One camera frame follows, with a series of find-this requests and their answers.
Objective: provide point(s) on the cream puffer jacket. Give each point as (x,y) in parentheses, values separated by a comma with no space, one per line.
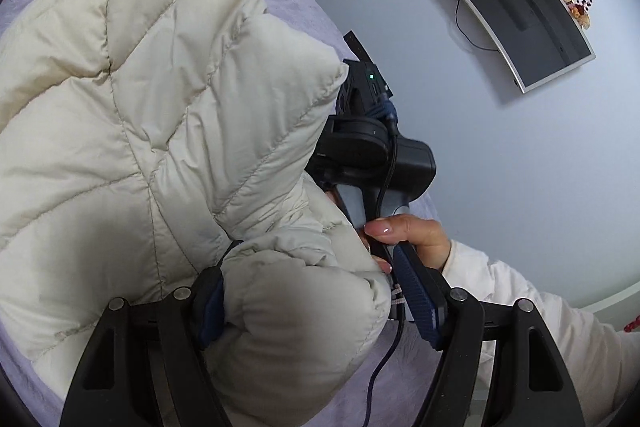
(150,147)

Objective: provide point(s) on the purple plush blanket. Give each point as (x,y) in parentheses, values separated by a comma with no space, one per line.
(310,7)

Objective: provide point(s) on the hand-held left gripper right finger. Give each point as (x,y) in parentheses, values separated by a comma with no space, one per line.
(415,292)

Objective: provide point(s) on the person's right hand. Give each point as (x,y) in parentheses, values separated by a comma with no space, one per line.
(420,234)

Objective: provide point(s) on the red decoration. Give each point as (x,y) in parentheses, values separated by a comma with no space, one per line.
(633,323)

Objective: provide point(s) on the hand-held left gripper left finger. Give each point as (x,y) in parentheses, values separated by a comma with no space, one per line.
(210,312)

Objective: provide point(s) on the wall-mounted television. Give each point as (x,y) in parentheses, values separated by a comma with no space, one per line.
(515,2)

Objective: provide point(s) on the person's right forearm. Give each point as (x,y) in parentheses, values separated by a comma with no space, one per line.
(540,337)

